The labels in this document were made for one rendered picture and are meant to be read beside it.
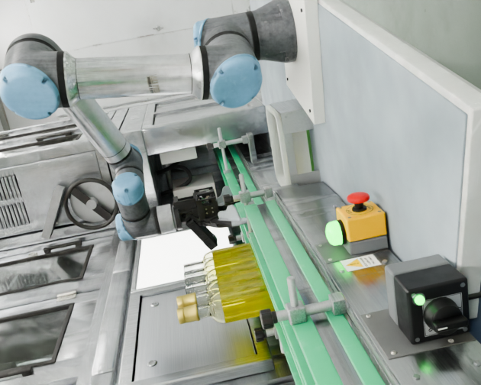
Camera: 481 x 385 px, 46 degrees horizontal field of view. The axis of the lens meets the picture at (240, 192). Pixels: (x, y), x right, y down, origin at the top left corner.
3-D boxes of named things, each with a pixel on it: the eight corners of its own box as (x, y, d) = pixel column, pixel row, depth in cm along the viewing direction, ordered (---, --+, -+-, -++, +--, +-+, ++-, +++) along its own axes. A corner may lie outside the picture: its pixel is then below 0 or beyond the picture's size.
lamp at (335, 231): (340, 238, 105) (324, 241, 104) (337, 215, 103) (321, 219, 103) (347, 247, 100) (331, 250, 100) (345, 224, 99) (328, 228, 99)
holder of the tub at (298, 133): (309, 191, 166) (283, 196, 166) (296, 98, 158) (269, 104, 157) (324, 209, 150) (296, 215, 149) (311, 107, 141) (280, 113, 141)
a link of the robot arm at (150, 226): (114, 227, 144) (122, 248, 150) (156, 218, 145) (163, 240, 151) (113, 205, 150) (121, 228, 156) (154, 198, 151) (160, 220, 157)
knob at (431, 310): (457, 324, 72) (471, 338, 69) (424, 331, 72) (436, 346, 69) (456, 293, 71) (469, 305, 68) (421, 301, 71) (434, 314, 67)
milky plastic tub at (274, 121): (305, 174, 165) (276, 179, 164) (294, 98, 158) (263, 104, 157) (321, 191, 148) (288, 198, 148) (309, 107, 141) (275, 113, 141)
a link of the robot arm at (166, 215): (163, 238, 149) (161, 224, 157) (179, 235, 150) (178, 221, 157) (156, 214, 146) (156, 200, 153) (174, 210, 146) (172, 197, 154)
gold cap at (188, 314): (197, 304, 124) (177, 308, 124) (195, 303, 121) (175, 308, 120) (200, 320, 123) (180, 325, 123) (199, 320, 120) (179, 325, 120)
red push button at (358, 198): (345, 210, 103) (343, 192, 102) (366, 205, 103) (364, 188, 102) (352, 217, 99) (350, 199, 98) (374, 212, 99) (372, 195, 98)
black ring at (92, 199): (125, 220, 228) (72, 231, 227) (113, 170, 222) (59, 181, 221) (124, 224, 224) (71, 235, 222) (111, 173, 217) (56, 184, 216)
